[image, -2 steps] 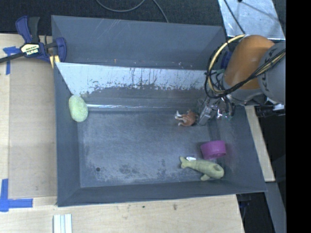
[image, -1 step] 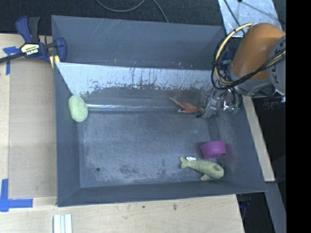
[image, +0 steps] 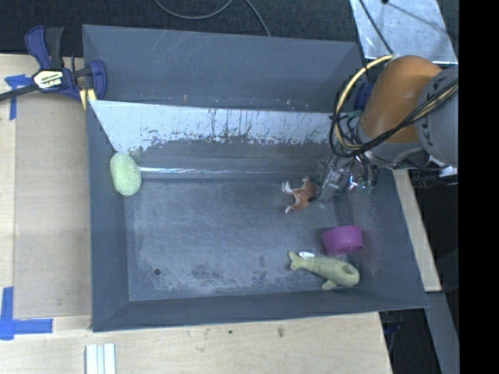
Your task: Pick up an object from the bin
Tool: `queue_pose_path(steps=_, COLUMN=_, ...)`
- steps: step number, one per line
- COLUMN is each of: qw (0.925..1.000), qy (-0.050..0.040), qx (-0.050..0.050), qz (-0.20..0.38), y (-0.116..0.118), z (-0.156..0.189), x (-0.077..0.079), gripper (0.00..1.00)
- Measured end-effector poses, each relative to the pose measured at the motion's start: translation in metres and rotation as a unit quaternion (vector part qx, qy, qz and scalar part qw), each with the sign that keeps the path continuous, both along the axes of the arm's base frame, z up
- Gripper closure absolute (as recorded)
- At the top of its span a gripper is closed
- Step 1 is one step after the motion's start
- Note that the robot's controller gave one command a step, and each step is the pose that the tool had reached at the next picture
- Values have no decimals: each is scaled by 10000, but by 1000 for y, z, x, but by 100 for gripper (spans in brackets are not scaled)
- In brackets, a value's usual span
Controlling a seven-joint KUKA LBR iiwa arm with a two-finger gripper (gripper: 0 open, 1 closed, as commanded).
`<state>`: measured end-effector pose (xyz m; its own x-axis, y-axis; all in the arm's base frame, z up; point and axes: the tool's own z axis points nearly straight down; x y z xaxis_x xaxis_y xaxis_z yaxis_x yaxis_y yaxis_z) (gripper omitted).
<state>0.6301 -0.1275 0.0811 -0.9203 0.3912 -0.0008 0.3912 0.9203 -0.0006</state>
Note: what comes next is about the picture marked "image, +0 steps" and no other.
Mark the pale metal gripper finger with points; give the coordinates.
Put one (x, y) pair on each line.
(328, 189)

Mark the brown and white toy dog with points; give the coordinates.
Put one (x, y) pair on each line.
(302, 198)

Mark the purple plastic cup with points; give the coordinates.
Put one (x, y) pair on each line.
(342, 239)

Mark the yellow-green toy whale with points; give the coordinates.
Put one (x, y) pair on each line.
(331, 271)

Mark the grey metal bin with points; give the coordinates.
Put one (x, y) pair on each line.
(218, 232)

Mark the yellow-green oval sponge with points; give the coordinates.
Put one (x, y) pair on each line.
(125, 174)

